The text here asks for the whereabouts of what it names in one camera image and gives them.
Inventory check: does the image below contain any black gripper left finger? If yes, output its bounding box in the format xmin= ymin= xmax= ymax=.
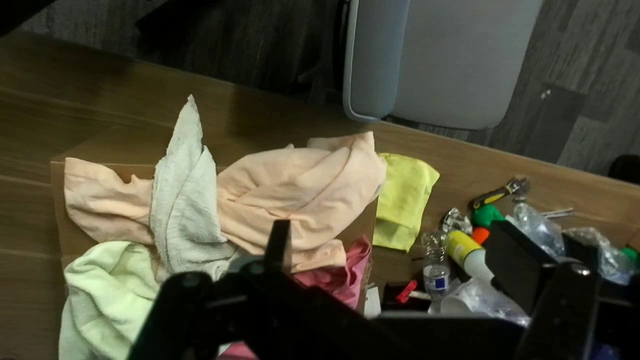
xmin=129 ymin=218 xmax=297 ymax=360

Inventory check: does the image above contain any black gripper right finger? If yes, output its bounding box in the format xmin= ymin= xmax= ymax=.
xmin=493 ymin=218 xmax=603 ymax=360

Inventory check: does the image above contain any light green towel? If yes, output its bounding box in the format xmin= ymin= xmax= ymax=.
xmin=58 ymin=239 xmax=177 ymax=360

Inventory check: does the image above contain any off-white towel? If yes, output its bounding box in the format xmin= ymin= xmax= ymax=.
xmin=148 ymin=93 xmax=240 ymax=282

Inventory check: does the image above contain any peach shirt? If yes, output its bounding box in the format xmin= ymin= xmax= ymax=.
xmin=62 ymin=130 xmax=391 ymax=276

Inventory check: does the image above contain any grey office chair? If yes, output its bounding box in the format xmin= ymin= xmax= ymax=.
xmin=340 ymin=0 xmax=547 ymax=131

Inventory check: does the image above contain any clear plastic bag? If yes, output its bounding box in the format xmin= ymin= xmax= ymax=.
xmin=566 ymin=226 xmax=640 ymax=286
xmin=509 ymin=198 xmax=576 ymax=259

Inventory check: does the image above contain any clear plastic wrapper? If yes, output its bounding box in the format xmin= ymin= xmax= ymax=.
xmin=438 ymin=276 xmax=534 ymax=327

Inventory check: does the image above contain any green plastic item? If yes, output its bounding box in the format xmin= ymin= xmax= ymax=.
xmin=621 ymin=244 xmax=640 ymax=269

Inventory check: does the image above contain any orange plastic piece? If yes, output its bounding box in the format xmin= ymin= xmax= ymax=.
xmin=470 ymin=226 xmax=495 ymax=246

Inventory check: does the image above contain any white spray bottle yellow label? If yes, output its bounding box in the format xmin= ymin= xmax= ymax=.
xmin=444 ymin=227 xmax=496 ymax=283

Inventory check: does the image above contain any green plastic toy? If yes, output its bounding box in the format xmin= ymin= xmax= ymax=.
xmin=473 ymin=201 xmax=507 ymax=231

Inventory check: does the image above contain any clear water bottle blue label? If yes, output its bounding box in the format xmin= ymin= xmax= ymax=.
xmin=422 ymin=231 xmax=454 ymax=315

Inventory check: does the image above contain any crumpled silver foil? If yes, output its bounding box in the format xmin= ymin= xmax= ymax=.
xmin=438 ymin=206 xmax=475 ymax=236

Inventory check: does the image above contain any pink cloth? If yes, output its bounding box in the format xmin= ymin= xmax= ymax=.
xmin=219 ymin=236 xmax=375 ymax=360

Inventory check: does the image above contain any small red item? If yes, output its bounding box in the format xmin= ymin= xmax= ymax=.
xmin=393 ymin=277 xmax=421 ymax=305

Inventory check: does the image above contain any yellow cloth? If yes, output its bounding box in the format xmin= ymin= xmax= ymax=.
xmin=370 ymin=150 xmax=442 ymax=254

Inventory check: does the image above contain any adjustable wrench yellow handle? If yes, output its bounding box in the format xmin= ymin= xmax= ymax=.
xmin=469 ymin=174 xmax=532 ymax=212

